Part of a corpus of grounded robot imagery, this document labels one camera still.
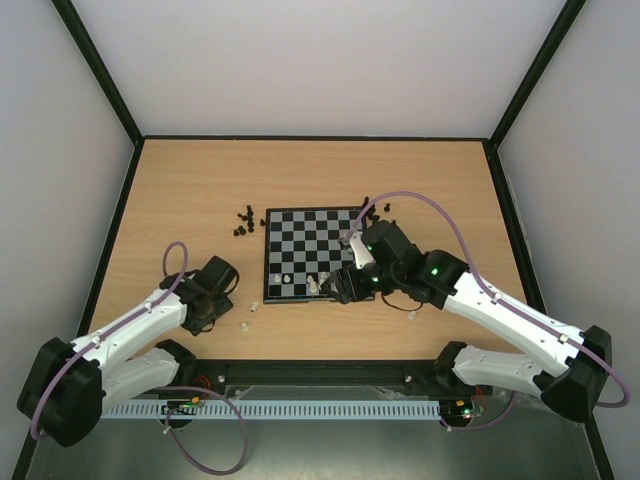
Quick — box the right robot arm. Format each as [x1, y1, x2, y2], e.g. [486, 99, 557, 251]
[319, 221, 612, 423]

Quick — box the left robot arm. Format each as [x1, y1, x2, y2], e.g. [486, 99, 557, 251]
[17, 256, 240, 446]

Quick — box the black and silver chessboard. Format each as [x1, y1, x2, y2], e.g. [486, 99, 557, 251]
[263, 206, 361, 304]

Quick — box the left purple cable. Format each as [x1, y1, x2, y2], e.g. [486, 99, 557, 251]
[29, 241, 249, 475]

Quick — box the purple cable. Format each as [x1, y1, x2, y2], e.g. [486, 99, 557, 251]
[344, 190, 631, 433]
[29, 241, 249, 475]

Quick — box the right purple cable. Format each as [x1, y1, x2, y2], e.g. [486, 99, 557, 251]
[344, 190, 631, 433]

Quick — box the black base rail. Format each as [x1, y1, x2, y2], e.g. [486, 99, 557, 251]
[196, 360, 437, 386]

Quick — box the white slotted cable duct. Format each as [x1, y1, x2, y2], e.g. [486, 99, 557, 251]
[102, 398, 441, 421]

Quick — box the black enclosure frame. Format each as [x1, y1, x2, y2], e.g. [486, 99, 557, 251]
[9, 0, 616, 480]

